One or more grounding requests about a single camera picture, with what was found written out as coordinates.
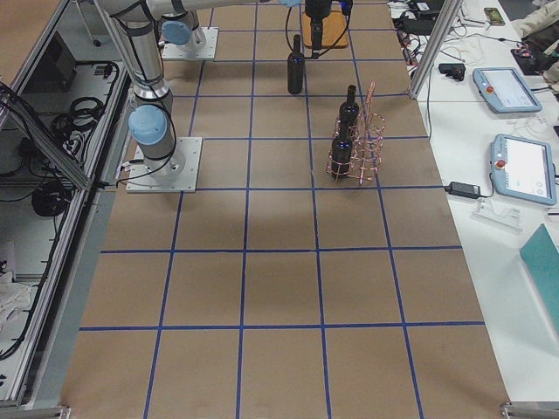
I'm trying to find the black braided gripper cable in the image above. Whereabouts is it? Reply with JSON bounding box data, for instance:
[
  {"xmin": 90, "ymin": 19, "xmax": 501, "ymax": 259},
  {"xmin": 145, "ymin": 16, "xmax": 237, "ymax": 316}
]
[{"xmin": 285, "ymin": 6, "xmax": 353, "ymax": 60}]

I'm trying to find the copper wire bottle basket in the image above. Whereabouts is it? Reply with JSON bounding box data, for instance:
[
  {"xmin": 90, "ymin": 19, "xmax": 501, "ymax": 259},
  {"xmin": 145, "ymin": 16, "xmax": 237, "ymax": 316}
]
[{"xmin": 326, "ymin": 81, "xmax": 385, "ymax": 185}]

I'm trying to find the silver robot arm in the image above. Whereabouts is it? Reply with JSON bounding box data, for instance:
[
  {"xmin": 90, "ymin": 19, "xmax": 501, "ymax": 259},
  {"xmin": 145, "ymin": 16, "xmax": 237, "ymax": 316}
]
[
  {"xmin": 155, "ymin": 1, "xmax": 353, "ymax": 61},
  {"xmin": 95, "ymin": 1, "xmax": 184, "ymax": 187}
]

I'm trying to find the blue teach pendant near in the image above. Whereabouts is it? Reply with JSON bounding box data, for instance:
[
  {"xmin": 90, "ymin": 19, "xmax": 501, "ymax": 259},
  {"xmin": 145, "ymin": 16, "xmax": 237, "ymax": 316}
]
[{"xmin": 490, "ymin": 134, "xmax": 557, "ymax": 205}]

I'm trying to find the dark wine bottle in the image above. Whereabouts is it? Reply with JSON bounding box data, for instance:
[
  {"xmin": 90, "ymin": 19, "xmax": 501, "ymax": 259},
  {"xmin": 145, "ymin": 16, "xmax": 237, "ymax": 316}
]
[
  {"xmin": 286, "ymin": 34, "xmax": 305, "ymax": 95},
  {"xmin": 330, "ymin": 120, "xmax": 353, "ymax": 179},
  {"xmin": 338, "ymin": 85, "xmax": 360, "ymax": 128}
]

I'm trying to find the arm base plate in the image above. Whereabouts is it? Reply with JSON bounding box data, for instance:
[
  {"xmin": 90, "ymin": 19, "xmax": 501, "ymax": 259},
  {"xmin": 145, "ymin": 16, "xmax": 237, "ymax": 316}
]
[
  {"xmin": 162, "ymin": 26, "xmax": 219, "ymax": 61},
  {"xmin": 126, "ymin": 137, "xmax": 203, "ymax": 193}
]

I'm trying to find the blue teach pendant far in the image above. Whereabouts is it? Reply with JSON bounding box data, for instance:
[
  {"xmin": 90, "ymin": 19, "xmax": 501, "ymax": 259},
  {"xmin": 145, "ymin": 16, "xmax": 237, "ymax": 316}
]
[{"xmin": 473, "ymin": 67, "xmax": 542, "ymax": 113}]

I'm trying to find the clear acrylic stand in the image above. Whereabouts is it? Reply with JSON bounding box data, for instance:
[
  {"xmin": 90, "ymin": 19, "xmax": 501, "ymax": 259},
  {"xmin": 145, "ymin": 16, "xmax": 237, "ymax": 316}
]
[{"xmin": 470, "ymin": 198, "xmax": 523, "ymax": 234}]

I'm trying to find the wooden tray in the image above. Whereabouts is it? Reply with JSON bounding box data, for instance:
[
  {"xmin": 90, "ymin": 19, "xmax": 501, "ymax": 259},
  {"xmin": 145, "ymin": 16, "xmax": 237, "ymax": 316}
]
[{"xmin": 301, "ymin": 10, "xmax": 349, "ymax": 50}]

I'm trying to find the black power adapter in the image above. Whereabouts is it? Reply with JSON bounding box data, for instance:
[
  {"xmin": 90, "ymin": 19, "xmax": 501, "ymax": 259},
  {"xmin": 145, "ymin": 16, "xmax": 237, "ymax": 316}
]
[{"xmin": 445, "ymin": 182, "xmax": 481, "ymax": 200}]

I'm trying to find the blue teach pendant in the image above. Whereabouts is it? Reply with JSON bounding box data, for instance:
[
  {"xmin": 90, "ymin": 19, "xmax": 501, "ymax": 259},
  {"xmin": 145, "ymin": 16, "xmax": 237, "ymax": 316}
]
[
  {"xmin": 473, "ymin": 67, "xmax": 542, "ymax": 113},
  {"xmin": 490, "ymin": 134, "xmax": 557, "ymax": 205}
]

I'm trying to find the aluminium frame post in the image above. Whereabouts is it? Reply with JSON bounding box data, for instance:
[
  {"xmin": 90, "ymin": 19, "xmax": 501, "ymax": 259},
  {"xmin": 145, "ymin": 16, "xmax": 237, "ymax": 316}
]
[{"xmin": 409, "ymin": 0, "xmax": 462, "ymax": 100}]

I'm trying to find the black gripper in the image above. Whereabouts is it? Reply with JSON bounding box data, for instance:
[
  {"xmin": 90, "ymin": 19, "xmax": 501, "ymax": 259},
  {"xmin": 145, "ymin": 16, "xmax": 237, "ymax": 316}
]
[{"xmin": 304, "ymin": 0, "xmax": 353, "ymax": 58}]

